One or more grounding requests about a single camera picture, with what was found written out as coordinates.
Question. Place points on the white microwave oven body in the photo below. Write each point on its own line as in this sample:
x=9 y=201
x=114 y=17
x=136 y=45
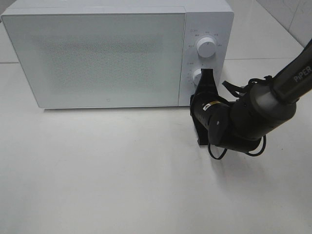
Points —
x=202 y=18

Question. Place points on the white timer knob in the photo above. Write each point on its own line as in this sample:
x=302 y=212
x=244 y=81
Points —
x=196 y=76

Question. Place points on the white microwave door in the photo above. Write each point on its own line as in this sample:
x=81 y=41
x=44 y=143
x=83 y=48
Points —
x=96 y=61

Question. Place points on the upper white power knob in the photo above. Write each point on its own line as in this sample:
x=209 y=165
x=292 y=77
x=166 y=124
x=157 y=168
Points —
x=206 y=46

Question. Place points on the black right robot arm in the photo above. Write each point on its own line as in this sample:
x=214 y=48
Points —
x=260 y=106

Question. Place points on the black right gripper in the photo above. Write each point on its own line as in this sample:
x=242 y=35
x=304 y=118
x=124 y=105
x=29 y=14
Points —
x=210 y=113

